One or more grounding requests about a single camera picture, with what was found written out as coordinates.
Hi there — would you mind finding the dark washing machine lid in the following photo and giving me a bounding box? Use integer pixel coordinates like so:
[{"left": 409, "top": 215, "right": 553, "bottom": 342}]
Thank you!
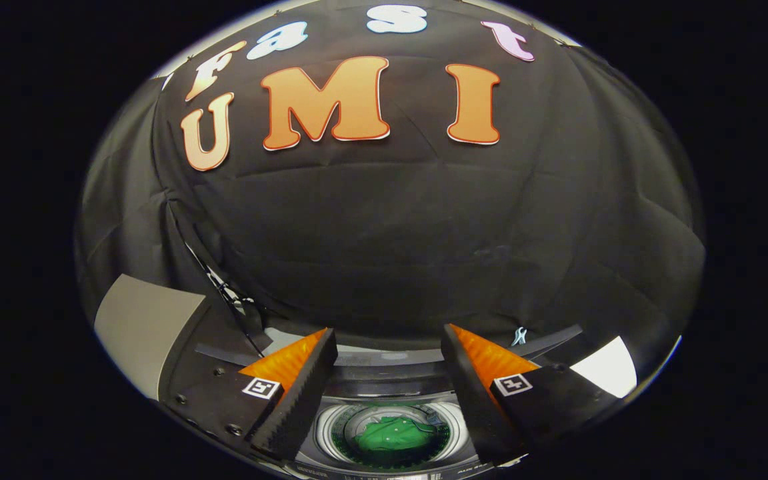
[{"left": 301, "top": 393, "right": 481, "bottom": 477}]

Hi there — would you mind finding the black white cable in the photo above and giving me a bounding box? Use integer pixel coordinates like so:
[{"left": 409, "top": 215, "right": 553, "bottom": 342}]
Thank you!
[{"left": 184, "top": 240, "right": 265, "bottom": 347}]

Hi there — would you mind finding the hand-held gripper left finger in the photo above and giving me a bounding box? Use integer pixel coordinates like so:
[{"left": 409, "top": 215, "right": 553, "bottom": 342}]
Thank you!
[{"left": 174, "top": 327, "right": 339, "bottom": 462}]

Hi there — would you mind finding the green polo shirt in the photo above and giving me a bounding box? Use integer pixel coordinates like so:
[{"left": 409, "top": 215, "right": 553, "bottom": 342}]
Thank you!
[{"left": 355, "top": 415, "right": 441, "bottom": 453}]

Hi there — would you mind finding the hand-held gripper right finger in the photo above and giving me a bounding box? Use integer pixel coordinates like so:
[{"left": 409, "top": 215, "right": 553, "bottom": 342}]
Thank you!
[{"left": 441, "top": 323, "right": 621, "bottom": 467}]

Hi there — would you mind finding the grey washing machine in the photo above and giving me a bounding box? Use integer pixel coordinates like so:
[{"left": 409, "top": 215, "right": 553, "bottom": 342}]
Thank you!
[{"left": 287, "top": 360, "right": 491, "bottom": 479}]

